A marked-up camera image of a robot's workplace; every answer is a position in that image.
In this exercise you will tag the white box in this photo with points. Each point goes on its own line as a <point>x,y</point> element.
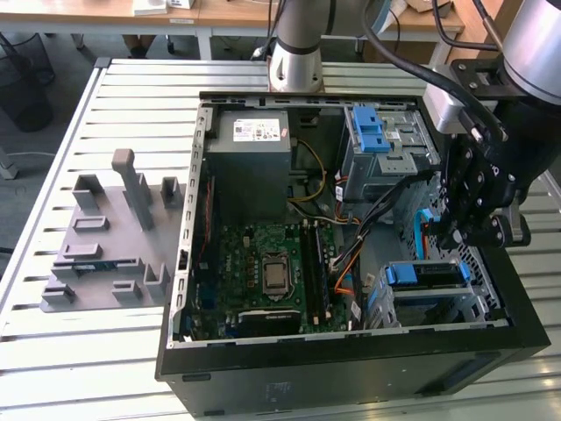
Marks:
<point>151,6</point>

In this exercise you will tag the grey power supply unit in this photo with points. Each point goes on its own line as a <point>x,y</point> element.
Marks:
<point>250,175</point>

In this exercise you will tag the wooden desk white frame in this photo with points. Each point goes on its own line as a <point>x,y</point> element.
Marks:
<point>109,13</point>
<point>416,24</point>

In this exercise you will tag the grey parts rack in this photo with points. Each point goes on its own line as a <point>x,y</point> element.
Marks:
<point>118,245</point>

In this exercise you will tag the grey metal floor foot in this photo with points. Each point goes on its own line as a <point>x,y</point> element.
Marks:
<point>6,169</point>

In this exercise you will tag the blue plastic drive latch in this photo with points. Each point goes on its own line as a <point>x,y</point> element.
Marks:
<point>370,131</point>

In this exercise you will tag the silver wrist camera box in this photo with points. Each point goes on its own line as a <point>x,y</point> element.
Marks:
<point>442,105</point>

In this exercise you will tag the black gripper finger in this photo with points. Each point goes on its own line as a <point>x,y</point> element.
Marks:
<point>460,193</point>
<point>495,232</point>

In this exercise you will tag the green motherboard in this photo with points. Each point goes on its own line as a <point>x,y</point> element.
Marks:
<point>236,280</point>

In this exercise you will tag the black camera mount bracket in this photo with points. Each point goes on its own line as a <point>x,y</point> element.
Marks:
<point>464,72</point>

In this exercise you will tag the brown cardboard piece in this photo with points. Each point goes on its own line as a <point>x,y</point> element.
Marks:
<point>421,4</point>

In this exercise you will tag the metal disk bay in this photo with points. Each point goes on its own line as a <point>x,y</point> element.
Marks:
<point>431,294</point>

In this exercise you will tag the silver CPU in socket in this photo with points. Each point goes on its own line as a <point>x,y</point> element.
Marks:
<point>276,276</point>

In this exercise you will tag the black RAM stick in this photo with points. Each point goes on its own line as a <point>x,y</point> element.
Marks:
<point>323,276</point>

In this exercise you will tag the green RAM stick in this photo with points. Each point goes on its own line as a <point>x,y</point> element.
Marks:
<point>94,266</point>

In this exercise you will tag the hard disk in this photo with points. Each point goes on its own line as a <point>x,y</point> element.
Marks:
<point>401,276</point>

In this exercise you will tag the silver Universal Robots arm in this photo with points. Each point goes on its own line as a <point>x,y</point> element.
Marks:
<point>293,66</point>

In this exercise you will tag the black mesh waste bin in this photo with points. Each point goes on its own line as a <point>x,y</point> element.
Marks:
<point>26,87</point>

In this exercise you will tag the black open PC case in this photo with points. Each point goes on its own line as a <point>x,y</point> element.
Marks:
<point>307,381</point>

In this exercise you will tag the black graphics card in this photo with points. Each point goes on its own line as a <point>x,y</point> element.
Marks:
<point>267,322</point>

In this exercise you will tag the wooden cabinet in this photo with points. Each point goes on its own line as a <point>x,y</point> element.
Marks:
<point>460,15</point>

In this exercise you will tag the metal optical drive cage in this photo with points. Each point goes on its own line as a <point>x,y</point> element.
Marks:
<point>364,175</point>

